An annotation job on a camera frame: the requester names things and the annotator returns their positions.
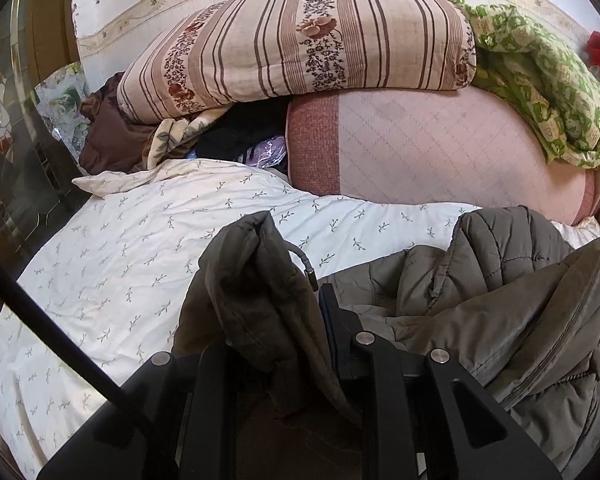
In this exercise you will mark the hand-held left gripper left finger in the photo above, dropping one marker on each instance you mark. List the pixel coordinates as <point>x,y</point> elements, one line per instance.
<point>210,385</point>

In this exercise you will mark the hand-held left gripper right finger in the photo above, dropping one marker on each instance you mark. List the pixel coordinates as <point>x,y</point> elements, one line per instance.
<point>327,305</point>

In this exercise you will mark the olive hooded quilted jacket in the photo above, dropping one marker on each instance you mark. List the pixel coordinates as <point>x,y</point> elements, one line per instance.
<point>480,310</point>

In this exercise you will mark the white leaf-print bed sheet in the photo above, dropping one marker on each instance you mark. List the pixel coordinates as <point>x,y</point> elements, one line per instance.
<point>130,260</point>

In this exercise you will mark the purple plastic bag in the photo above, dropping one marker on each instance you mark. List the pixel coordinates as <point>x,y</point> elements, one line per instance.
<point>267,152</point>

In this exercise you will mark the black rod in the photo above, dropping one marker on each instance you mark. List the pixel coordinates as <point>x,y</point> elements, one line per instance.
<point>55,330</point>

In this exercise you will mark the pink quilted pillow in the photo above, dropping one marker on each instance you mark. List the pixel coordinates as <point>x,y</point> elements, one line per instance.
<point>430,155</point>

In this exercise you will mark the black cloth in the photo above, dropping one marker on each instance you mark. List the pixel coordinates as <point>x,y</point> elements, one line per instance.
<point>240,127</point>

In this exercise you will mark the cream floral cloth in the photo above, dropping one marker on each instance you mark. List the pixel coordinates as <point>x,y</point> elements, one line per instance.
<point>172,137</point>

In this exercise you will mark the striped floral pillow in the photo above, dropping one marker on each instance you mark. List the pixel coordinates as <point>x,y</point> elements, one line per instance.
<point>305,45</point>

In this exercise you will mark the brown cloth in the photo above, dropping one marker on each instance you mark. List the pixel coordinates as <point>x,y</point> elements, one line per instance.
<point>115,135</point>

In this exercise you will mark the green patterned blanket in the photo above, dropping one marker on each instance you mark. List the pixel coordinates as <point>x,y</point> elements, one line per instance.
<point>545,75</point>

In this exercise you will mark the floral plastic wrap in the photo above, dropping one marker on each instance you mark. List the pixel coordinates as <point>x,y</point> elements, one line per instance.
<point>60,105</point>

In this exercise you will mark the glass cabinet door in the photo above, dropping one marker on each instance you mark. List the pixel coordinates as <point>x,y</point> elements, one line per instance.
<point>10,125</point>

